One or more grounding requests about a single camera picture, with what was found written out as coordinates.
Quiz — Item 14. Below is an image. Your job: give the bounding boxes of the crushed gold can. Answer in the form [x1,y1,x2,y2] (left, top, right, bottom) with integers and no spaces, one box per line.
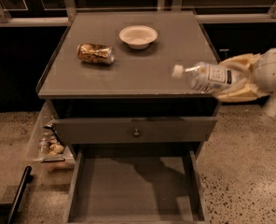
[77,43,115,65]

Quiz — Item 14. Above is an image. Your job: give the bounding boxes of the grey top drawer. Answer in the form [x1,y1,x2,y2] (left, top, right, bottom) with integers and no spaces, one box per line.
[53,117,216,144]

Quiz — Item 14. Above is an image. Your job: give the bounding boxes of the grey drawer cabinet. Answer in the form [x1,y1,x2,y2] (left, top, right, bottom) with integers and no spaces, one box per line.
[38,11,219,154]

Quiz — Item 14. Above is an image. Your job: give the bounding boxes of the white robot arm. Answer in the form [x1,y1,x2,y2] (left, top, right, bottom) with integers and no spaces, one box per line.
[216,48,276,117]

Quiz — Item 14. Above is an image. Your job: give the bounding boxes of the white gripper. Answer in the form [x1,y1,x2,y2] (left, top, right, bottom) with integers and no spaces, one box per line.
[216,48,276,103]

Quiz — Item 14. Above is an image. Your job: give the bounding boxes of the metal railing frame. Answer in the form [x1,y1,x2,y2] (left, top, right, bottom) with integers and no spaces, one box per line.
[0,0,276,26]

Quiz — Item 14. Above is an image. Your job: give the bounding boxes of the black bar on floor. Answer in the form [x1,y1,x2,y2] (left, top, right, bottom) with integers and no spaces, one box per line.
[7,166,34,224]

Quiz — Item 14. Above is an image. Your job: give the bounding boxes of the round metal drawer knob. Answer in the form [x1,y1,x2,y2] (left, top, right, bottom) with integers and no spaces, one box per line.
[133,129,141,137]

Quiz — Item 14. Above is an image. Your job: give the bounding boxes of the snack items in bin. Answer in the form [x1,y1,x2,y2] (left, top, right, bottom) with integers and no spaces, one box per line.
[38,121,65,156]

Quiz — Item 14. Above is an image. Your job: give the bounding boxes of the clear plastic water bottle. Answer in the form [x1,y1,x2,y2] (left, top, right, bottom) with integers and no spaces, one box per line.
[172,62,243,93]

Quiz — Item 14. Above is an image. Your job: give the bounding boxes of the white paper bowl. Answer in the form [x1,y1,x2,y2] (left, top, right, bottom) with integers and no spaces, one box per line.
[119,25,158,49]

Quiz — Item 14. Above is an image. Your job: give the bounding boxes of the grey open middle drawer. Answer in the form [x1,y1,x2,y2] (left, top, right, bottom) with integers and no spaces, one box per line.
[63,148,210,224]

